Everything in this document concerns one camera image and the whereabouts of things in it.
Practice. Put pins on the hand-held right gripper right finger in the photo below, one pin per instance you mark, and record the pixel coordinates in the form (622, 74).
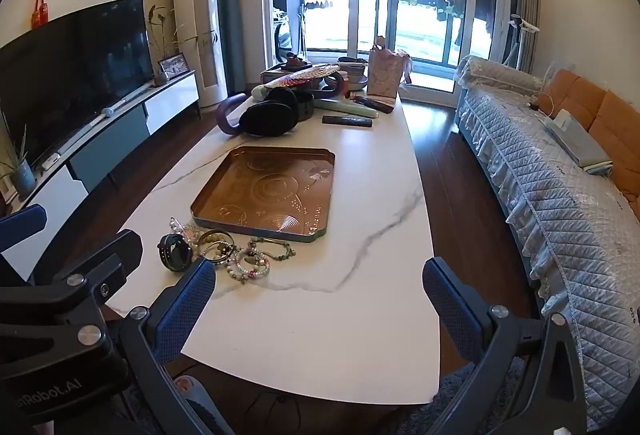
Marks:
(450, 310)

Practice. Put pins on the brown teapot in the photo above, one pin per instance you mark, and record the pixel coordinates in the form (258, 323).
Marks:
(295, 62)

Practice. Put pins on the black remote control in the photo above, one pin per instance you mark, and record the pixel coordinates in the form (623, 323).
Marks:
(347, 121)

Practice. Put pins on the bamboo plant in vase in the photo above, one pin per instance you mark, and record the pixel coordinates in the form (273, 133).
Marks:
(161, 76)

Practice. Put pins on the flat screen television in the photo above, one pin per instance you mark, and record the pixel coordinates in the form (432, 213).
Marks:
(65, 65)

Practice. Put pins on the white floor stand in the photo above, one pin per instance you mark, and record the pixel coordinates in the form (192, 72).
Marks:
(520, 30)

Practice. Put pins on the white television cabinet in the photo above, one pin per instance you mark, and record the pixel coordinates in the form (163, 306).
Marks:
(165, 100)

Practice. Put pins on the ceramic bowl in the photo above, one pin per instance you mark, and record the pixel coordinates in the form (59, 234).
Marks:
(352, 67)

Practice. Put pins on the grey slipper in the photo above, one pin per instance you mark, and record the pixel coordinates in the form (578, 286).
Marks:
(210, 415)

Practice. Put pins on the potted aloe plant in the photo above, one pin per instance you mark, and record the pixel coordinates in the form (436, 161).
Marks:
(22, 177)

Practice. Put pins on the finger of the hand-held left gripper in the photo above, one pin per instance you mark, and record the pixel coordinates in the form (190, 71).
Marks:
(22, 220)
(100, 255)

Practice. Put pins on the teal curtain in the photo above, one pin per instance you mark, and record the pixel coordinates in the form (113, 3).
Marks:
(230, 5)

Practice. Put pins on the grey quilted sofa cover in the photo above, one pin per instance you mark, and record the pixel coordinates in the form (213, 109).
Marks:
(550, 215)

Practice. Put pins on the woven hand fan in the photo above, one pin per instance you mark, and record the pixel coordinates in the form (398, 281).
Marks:
(305, 75)

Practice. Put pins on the rolled quilt in bag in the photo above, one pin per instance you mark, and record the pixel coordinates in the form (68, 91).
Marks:
(495, 72)

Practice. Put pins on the pale green stick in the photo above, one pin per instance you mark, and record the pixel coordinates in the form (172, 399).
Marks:
(345, 107)

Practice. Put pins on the white rod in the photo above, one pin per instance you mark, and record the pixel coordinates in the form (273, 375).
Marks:
(107, 111)

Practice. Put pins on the copper metal tray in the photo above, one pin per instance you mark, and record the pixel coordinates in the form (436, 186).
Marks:
(265, 195)

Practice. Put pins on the black smartwatch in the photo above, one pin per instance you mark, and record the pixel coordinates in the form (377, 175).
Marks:
(175, 255)

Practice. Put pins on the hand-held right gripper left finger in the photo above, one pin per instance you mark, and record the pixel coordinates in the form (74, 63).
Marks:
(185, 305)

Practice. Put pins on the person's foot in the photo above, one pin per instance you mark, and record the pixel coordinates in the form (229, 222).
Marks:
(187, 386)

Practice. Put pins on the orange sofa cushion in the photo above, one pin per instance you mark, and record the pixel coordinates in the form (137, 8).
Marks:
(570, 90)
(620, 135)

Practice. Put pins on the photo frame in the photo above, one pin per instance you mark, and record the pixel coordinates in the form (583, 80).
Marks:
(172, 65)

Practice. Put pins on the pink gift bag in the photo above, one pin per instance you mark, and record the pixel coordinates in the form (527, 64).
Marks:
(382, 75)

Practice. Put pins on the white tower air conditioner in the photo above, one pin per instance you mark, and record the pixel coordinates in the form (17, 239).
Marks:
(195, 5)

